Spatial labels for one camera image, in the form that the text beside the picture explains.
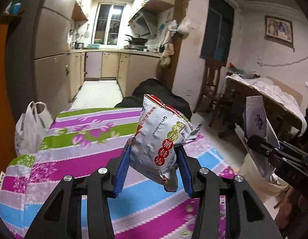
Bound floral striped tablecloth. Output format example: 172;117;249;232
0;107;236;239

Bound white sheet on table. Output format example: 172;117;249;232
226;74;307;136

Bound dark curtained window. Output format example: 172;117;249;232
200;0;234;62

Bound dark wooden table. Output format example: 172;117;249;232
219;78;306;141

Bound black wok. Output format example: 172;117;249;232
126;35;148;46

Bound kitchen base cabinets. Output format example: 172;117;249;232
67;49;160;101

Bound silver red snack bag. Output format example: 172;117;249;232
129;94;200;192

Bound grey refrigerator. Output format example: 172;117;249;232
5;0;76;121

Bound white plastic bucket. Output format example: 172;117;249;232
238;153;288;203

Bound kitchen window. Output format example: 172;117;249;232
92;3;125;46

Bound framed elephant picture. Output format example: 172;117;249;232
265;15;294;49

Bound range hood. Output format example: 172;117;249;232
129;10;157;38

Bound orange wooden cabinet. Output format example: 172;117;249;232
0;16;16;172

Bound dark wooden chair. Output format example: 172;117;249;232
193;58;226;127

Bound white plastic bag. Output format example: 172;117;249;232
14;101;53;157

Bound hanging plastic bags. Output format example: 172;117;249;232
159;17;191;68

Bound white blue packet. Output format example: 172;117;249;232
243;96;280;184

